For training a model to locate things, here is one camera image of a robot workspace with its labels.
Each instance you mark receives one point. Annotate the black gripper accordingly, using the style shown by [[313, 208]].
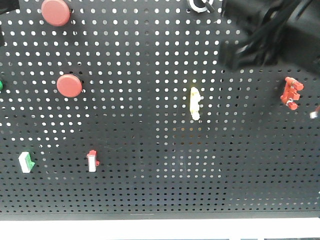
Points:
[[277, 30]]

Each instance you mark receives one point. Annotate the lower red push button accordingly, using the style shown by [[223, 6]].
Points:
[[69, 85]]

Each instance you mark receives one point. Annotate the red push button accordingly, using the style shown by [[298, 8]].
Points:
[[55, 12], [69, 85]]

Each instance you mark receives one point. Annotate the upper red push button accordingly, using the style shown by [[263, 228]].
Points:
[[55, 12]]

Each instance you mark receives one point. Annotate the black perforated pegboard panel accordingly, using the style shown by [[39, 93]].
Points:
[[248, 156]]

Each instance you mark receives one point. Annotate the white height-adjustable table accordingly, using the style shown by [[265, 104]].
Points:
[[175, 229]]

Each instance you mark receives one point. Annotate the red toggle switch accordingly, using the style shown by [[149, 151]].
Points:
[[290, 94]]

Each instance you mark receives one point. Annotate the silver key switch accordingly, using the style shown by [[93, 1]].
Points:
[[201, 6]]

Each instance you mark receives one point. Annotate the yellow toggle switch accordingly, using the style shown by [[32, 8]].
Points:
[[194, 103]]

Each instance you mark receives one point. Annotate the white red rocker switch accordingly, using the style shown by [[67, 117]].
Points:
[[92, 161]]

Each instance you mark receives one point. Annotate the white green rocker switch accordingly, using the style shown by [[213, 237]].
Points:
[[26, 162]]

